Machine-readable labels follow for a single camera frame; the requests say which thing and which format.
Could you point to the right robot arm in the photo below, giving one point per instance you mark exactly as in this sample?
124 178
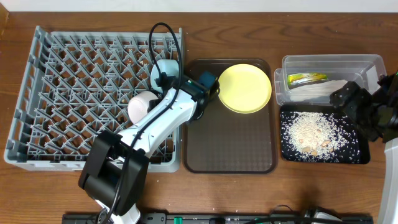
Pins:
375 116

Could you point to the rice and nuts pile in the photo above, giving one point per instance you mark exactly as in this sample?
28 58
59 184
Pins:
314 137

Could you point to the grey plastic dish rack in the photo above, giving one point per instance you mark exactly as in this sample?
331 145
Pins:
75 85

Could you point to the black rectangular tray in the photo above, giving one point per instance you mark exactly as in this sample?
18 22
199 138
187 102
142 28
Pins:
363 152

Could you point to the white napkin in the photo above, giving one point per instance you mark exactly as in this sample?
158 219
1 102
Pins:
308 92

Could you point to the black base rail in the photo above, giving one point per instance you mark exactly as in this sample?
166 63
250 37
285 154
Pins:
280 214

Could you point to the green yellow snack wrapper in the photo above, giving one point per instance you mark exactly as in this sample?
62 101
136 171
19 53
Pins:
300 79

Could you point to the yellow round plate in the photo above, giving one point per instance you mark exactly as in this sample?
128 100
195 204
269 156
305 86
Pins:
244 88

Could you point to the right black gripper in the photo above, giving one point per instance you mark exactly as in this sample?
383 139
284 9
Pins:
360 95

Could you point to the light blue bowl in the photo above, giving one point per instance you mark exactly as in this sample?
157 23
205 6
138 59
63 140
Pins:
164 67

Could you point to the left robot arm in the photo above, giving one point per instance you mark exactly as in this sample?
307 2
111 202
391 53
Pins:
115 170

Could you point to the dark brown serving tray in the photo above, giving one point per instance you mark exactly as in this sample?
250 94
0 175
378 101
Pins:
225 142

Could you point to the white bowl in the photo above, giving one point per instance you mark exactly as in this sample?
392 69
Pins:
139 105

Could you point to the clear plastic waste bin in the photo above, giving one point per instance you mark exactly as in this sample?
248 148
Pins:
364 69

